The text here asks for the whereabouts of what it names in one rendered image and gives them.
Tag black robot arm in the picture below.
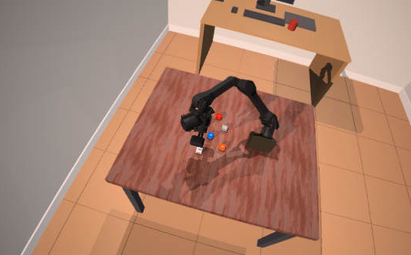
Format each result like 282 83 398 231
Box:
180 76 280 140

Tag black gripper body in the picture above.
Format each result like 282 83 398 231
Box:
190 123 209 148

